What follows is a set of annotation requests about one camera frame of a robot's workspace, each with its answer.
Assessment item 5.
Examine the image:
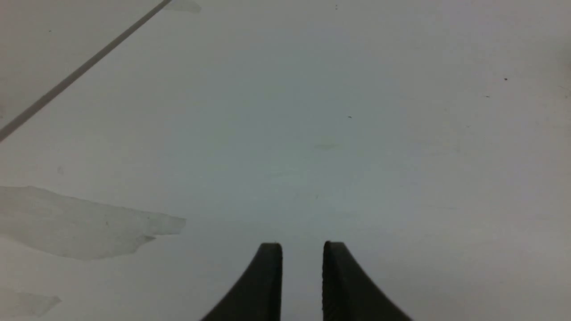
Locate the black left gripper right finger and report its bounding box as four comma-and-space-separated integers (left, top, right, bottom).
323, 241, 411, 321

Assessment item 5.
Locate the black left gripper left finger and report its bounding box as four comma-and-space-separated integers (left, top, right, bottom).
202, 243, 283, 321

